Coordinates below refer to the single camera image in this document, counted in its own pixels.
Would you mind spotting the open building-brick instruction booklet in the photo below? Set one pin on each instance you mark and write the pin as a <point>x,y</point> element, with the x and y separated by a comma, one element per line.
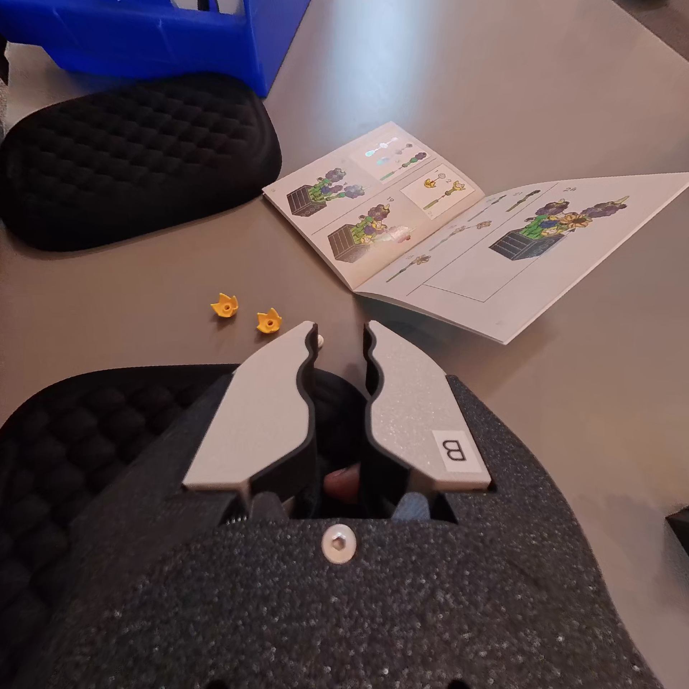
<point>538,285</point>

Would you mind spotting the yellow flower brick piece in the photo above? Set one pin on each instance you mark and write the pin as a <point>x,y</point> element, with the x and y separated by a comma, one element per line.
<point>268,322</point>
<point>224,307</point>

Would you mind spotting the blue plastic bin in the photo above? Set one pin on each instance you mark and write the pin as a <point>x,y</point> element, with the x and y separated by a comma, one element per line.
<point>134,43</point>

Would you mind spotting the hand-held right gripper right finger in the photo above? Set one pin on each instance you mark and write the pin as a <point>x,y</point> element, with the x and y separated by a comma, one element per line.
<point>412,409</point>

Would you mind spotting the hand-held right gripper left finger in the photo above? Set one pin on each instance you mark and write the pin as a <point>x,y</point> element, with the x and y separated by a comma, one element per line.
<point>253,420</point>

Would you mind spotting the black ribbed block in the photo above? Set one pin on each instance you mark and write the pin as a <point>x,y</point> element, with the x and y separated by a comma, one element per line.
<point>679,538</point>

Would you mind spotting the black dimpled foam pad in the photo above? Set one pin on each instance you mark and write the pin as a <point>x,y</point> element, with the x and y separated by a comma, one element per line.
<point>134,161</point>
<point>64,441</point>

